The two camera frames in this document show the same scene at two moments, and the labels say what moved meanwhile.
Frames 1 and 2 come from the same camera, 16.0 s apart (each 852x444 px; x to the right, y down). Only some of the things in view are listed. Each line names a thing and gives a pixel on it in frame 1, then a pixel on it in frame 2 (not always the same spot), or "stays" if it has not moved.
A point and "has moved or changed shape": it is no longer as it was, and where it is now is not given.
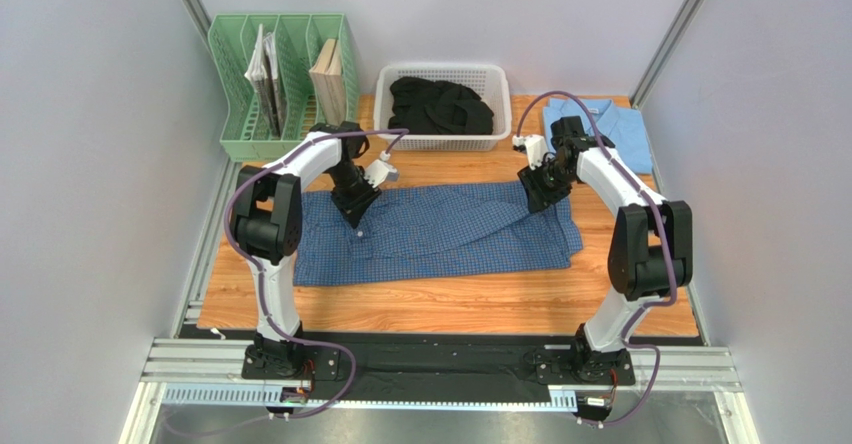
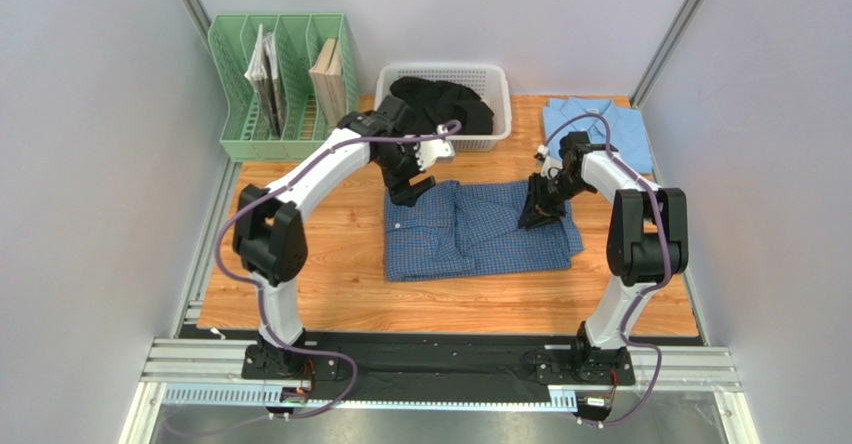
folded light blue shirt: [621, 125] stays
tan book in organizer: [327, 77] stays
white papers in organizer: [263, 69] stays
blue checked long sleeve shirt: [433, 229] has moved or changed shape
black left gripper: [354, 209] to [401, 191]
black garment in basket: [429, 106] stays
